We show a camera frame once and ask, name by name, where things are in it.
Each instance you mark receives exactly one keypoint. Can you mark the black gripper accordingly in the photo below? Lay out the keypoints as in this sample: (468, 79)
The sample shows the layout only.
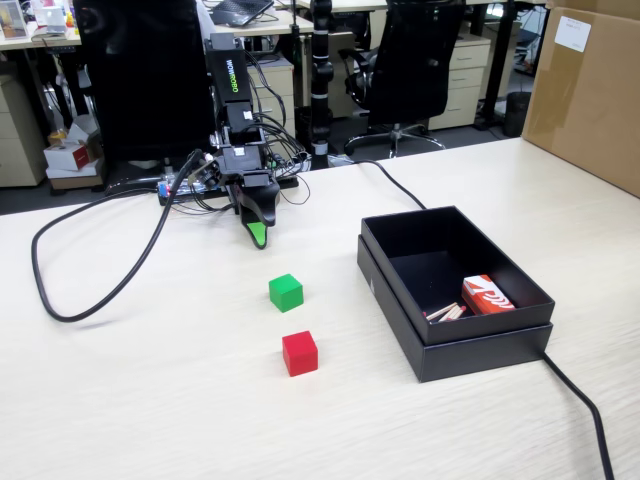
(243, 162)

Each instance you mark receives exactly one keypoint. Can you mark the green cube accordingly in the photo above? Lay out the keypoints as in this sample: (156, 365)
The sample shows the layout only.
(286, 293)

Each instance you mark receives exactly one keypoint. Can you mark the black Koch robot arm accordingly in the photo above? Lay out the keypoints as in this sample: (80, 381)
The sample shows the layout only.
(229, 75)

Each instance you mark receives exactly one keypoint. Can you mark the red cube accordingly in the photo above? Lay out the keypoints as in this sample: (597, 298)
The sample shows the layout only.
(300, 353)

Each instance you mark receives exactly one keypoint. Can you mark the controller circuit board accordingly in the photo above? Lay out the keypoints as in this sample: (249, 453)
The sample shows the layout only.
(167, 189)

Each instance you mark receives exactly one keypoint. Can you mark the large black mesh office chair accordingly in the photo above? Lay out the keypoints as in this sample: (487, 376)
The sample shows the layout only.
(145, 75)

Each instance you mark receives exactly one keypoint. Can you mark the black cardboard box tray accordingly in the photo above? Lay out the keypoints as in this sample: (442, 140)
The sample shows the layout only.
(450, 235)

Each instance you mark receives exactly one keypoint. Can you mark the white and red small box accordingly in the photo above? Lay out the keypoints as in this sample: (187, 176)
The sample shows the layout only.
(67, 156)

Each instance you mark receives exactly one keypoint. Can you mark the wooden red-tipped match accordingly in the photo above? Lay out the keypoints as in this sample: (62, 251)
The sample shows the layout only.
(440, 311)
(450, 314)
(457, 315)

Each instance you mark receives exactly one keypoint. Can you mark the dark laptop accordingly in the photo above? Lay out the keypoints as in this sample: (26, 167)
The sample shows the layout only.
(240, 11)

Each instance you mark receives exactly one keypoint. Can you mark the black office chair with armrests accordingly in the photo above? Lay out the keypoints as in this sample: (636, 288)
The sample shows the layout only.
(415, 60)

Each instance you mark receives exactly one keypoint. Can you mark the orange and white matchbox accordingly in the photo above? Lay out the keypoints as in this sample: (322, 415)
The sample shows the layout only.
(487, 296)

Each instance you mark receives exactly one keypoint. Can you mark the beige three-drawer cabinet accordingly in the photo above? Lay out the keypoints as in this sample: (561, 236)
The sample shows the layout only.
(462, 75)

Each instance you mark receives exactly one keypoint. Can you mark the beige low cabinet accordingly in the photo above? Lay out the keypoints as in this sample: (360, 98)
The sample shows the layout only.
(17, 135)

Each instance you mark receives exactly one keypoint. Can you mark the black cardboard box lid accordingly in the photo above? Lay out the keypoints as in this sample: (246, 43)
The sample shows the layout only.
(475, 357)

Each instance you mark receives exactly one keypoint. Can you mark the black waste bin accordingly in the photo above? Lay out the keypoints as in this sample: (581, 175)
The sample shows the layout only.
(516, 114)

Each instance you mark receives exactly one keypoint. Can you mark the large brown cardboard box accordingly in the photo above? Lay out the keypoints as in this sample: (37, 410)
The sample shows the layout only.
(590, 110)

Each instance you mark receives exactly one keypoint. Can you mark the white shipping label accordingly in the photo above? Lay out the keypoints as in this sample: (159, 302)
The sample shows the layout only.
(573, 34)

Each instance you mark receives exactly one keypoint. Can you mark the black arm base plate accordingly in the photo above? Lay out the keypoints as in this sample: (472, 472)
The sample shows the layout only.
(287, 183)

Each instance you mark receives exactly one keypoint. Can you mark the gripper-mounted camera module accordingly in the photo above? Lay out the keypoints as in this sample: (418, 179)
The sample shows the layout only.
(207, 172)

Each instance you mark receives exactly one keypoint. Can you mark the picture frame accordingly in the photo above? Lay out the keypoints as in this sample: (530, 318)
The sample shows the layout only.
(12, 20)

